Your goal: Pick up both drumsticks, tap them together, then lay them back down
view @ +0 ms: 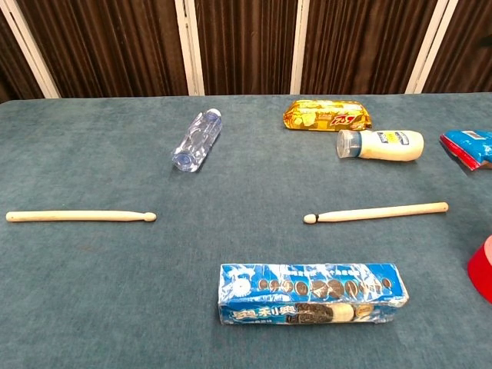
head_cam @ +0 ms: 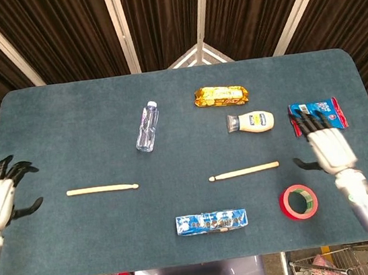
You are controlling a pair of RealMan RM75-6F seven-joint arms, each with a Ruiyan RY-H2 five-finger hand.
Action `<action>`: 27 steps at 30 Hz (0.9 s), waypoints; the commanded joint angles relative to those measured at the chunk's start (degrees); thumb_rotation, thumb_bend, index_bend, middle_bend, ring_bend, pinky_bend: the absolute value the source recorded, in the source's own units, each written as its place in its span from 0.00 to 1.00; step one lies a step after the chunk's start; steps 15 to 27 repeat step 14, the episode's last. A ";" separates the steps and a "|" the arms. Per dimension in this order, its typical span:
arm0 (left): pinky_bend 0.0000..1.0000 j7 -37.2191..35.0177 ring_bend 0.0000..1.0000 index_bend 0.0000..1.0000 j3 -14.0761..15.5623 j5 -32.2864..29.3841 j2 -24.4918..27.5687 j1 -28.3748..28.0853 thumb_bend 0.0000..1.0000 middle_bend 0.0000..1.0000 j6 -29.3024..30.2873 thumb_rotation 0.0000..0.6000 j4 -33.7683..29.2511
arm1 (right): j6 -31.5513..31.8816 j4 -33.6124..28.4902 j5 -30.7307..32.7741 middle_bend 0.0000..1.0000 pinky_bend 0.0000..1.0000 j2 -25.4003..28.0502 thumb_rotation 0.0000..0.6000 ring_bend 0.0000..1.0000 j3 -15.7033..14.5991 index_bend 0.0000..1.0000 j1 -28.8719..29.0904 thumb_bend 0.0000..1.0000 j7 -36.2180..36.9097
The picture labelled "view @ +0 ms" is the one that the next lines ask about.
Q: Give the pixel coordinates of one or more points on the clear plastic water bottle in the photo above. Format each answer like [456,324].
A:
[196,142]

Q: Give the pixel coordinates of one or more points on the golden snack packet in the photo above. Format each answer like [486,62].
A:
[326,115]

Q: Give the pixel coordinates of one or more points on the blue cookie box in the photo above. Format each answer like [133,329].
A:
[307,292]

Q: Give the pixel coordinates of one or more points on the white bottle with clear cap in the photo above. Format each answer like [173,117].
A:
[384,148]

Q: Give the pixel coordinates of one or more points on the teal table cloth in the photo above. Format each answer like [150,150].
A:
[115,269]

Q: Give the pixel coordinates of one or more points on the blue and red snack bag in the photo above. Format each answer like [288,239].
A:
[469,148]

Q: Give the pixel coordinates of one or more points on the red container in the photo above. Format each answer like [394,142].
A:
[482,273]

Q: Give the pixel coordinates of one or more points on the white partition post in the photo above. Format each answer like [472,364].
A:
[30,50]
[190,50]
[430,42]
[300,46]

